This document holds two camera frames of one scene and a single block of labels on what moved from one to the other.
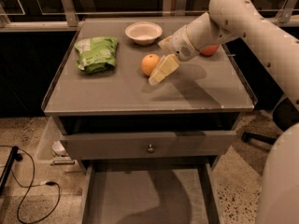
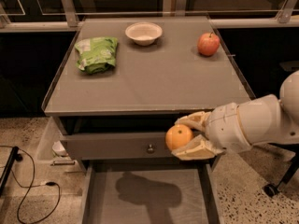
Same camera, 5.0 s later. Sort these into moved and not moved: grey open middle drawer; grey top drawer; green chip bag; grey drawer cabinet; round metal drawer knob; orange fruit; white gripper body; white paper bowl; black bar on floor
Moved: orange fruit; white gripper body
Not moved: grey drawer cabinet; green chip bag; round metal drawer knob; white paper bowl; grey open middle drawer; grey top drawer; black bar on floor
